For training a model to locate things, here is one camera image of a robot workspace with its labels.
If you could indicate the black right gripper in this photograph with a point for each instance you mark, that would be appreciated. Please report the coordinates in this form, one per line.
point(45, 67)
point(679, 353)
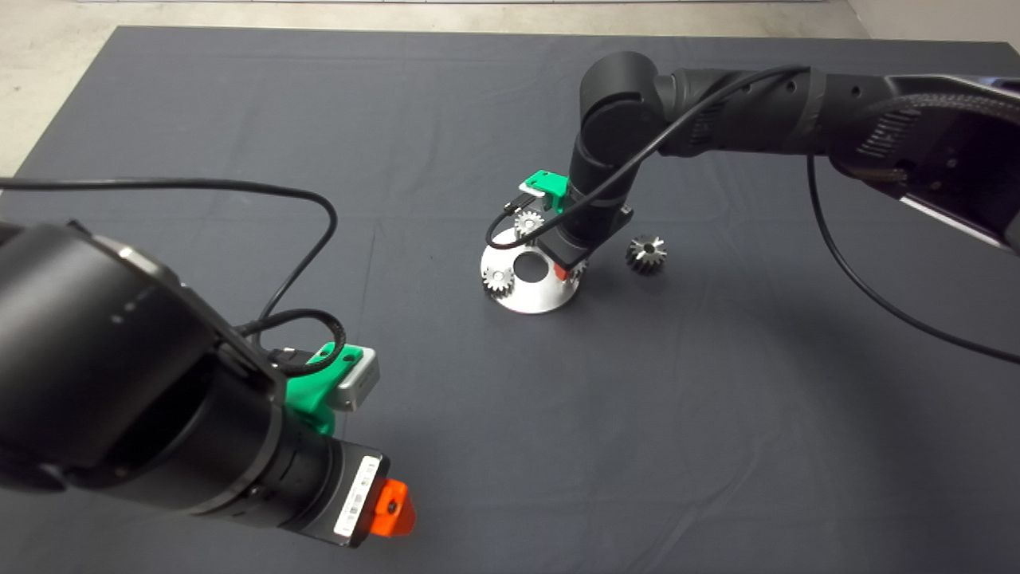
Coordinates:
point(582, 243)

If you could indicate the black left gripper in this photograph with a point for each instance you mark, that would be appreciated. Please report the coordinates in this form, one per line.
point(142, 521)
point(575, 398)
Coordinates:
point(343, 490)

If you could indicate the small steel gear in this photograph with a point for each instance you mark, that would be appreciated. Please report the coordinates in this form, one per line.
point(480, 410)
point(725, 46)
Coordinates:
point(526, 226)
point(579, 273)
point(490, 285)

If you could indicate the large steel gear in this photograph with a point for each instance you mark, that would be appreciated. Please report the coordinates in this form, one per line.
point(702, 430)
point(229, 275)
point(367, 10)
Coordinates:
point(637, 259)

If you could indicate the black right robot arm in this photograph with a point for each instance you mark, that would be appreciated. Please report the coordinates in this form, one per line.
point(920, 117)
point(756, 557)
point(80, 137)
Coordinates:
point(621, 104)

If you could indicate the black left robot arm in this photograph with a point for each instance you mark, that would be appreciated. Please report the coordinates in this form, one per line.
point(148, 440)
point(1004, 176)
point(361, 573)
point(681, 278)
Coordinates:
point(119, 367)

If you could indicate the round metal plate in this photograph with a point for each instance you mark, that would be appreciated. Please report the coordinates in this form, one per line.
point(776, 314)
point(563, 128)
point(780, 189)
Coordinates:
point(526, 301)

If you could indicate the dark grey table cloth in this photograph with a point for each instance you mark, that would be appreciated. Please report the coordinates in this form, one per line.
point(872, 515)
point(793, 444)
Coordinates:
point(510, 399)

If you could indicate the silver right camera box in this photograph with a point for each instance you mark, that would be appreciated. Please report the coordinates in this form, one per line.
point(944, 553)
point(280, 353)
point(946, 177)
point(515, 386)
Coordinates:
point(532, 190)

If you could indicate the silver camera box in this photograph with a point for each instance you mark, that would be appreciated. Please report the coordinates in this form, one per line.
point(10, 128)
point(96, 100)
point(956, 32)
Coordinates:
point(532, 190)
point(357, 383)

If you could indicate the green right camera mount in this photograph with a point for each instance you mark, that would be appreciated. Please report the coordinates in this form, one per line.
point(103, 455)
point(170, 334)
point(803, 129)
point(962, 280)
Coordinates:
point(550, 182)

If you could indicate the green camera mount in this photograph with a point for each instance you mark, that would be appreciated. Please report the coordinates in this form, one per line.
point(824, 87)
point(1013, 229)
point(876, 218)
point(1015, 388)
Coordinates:
point(550, 182)
point(303, 395)

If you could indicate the silver left camera box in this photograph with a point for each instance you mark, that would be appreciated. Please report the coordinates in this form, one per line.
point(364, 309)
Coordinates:
point(357, 383)

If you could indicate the green left camera mount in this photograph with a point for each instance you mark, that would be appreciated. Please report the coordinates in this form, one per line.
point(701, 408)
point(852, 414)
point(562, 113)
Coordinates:
point(303, 395)

